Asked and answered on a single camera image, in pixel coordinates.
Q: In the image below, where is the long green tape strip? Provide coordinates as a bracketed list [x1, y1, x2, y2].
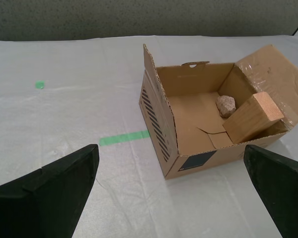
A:
[98, 130, 151, 147]

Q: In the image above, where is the pinkish speckled granite rock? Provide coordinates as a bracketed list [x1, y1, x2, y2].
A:
[216, 95, 237, 119]

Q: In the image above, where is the light wooden block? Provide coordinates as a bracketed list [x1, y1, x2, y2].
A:
[222, 91, 285, 145]

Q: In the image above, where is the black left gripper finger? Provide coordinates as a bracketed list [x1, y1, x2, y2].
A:
[243, 144, 298, 238]
[0, 144, 100, 238]

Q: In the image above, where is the brown cardboard box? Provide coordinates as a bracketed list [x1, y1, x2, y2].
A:
[139, 43, 298, 180]

